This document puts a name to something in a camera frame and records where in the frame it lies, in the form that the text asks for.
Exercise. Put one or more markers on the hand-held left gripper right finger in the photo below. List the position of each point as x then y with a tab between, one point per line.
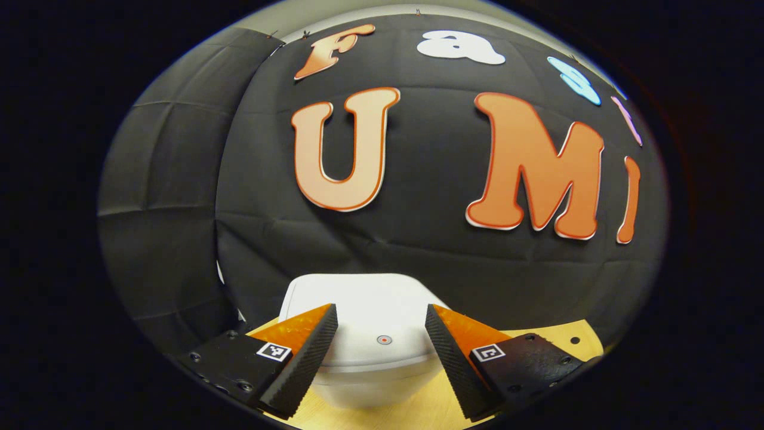
453	364

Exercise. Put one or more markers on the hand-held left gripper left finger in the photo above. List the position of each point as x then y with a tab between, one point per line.
301	364

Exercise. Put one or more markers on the white desktop garbage bin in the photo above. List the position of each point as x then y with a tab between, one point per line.
370	310

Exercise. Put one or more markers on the wooden desktop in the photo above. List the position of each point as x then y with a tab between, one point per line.
555	334

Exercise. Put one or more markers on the black backdrop cloth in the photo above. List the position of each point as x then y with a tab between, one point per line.
418	251

